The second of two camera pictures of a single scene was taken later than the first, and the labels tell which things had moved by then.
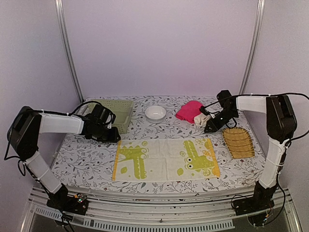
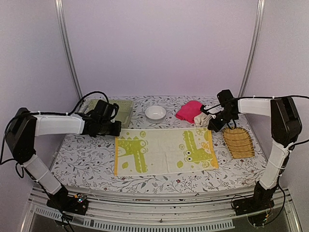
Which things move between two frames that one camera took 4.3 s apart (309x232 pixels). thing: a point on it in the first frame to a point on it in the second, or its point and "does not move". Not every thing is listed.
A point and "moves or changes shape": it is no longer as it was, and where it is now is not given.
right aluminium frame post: (255, 39) does not move
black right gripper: (209, 123) does not move
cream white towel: (202, 119) does not move
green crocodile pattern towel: (139, 160) moves or changes shape
